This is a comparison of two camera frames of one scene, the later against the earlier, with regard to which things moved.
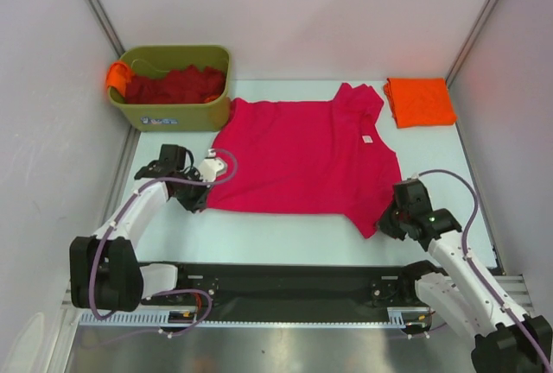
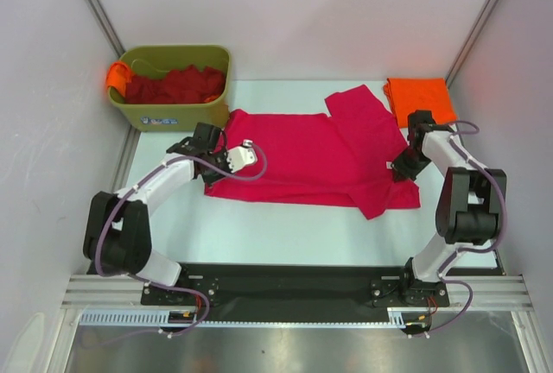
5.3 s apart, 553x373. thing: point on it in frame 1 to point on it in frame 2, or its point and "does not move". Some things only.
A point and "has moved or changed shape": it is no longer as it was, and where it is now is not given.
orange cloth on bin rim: [117, 75] does not move
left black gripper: [194, 205] to [221, 154]
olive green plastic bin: [145, 60] does not move
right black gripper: [386, 228] to [402, 172]
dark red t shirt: [181, 85] does not move
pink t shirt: [308, 157] has moved or changed shape
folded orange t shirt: [420, 102] does not move
